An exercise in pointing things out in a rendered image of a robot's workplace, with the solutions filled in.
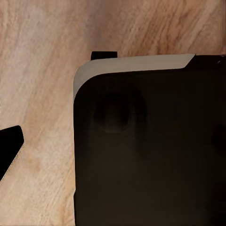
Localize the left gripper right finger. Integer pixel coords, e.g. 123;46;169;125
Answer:
212;125;226;162

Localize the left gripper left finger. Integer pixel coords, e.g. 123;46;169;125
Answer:
0;125;24;181

